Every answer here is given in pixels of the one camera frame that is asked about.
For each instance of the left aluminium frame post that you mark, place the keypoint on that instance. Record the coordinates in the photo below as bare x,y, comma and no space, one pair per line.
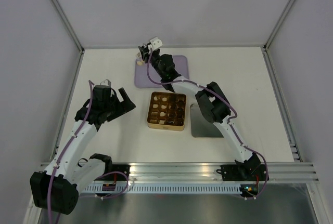
66,23

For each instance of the purple plastic tray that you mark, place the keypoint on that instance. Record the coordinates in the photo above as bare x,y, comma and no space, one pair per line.
141,79

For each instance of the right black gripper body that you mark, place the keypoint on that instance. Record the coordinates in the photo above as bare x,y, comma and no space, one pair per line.
154,58

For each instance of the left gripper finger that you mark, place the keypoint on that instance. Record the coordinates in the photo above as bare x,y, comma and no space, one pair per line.
123,94
126,107

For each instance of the gold chocolate box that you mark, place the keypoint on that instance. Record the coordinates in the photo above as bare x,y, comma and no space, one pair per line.
154,117

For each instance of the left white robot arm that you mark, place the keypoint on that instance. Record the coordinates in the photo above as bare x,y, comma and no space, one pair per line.
58,187

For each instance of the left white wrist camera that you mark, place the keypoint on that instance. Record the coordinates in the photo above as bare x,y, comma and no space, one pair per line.
106,82

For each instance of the silver tin lid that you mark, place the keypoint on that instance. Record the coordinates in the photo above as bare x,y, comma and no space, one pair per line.
200,127

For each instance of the white slotted cable duct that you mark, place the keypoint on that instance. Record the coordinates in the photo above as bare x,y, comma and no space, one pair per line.
164,188

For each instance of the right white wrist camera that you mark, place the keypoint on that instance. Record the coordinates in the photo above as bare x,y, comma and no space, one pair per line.
154,44

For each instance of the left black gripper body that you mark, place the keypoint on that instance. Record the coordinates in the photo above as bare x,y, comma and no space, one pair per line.
112,107

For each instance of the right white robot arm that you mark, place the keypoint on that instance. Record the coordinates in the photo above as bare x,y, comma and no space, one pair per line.
213,105

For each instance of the aluminium mounting rail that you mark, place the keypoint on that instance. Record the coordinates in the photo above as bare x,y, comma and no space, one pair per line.
278,172

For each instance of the aluminium frame post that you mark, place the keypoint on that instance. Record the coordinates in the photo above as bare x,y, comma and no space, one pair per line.
66,23
283,16

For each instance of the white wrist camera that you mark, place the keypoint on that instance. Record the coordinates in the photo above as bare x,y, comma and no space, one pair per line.
154,44
106,82

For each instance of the right aluminium frame post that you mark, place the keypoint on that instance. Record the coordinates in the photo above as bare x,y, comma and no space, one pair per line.
283,16

